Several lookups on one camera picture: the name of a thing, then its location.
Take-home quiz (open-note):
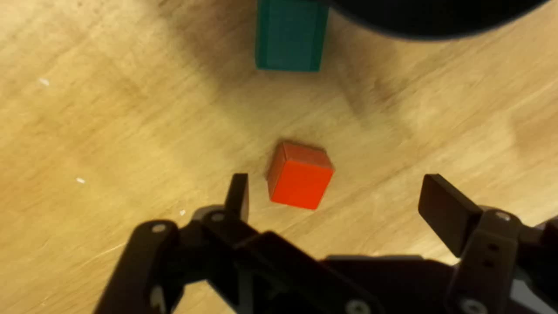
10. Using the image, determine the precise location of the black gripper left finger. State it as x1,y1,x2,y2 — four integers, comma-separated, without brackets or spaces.
224,172,249,221

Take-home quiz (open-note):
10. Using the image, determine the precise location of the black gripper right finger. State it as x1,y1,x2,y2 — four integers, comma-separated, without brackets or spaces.
418,174,481,256

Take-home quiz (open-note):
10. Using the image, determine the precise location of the orange cube block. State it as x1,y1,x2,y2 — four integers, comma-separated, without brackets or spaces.
266,141,334,209

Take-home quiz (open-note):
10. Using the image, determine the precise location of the black bowl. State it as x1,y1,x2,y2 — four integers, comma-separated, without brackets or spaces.
326,0,551,39

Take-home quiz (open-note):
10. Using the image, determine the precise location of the teal block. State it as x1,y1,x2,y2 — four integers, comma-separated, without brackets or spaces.
254,0,327,71

